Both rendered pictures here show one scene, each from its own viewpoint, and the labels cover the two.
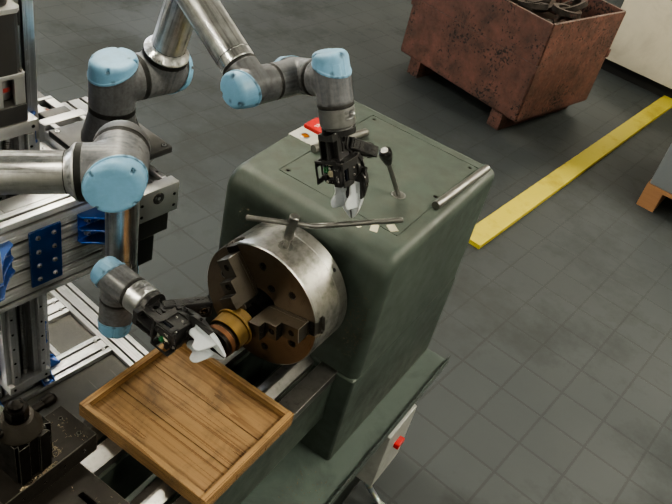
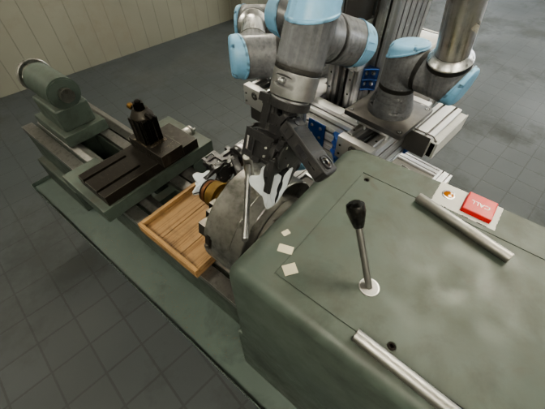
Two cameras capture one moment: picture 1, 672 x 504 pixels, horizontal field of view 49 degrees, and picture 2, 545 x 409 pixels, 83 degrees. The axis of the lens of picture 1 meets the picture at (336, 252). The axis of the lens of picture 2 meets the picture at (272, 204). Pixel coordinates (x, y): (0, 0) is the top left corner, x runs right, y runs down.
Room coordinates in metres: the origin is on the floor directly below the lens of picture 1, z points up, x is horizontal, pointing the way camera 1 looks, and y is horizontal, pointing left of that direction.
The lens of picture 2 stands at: (1.45, -0.39, 1.77)
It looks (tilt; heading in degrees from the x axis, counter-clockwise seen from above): 49 degrees down; 104
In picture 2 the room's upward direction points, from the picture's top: straight up
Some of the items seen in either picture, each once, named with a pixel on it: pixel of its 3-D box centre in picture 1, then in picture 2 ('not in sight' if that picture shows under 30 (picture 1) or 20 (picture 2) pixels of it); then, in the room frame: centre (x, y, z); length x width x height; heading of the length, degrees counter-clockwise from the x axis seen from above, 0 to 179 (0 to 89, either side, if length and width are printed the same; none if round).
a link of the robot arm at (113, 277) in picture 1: (118, 281); not in sight; (1.19, 0.45, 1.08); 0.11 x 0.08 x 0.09; 63
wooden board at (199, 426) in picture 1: (189, 414); (205, 217); (1.05, 0.22, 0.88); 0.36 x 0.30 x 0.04; 65
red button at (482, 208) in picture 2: (318, 127); (478, 208); (1.78, 0.13, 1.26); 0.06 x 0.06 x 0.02; 65
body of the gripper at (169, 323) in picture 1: (166, 321); (224, 164); (1.11, 0.31, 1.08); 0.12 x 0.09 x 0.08; 63
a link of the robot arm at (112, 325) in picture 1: (116, 308); not in sight; (1.21, 0.46, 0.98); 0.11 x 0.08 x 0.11; 16
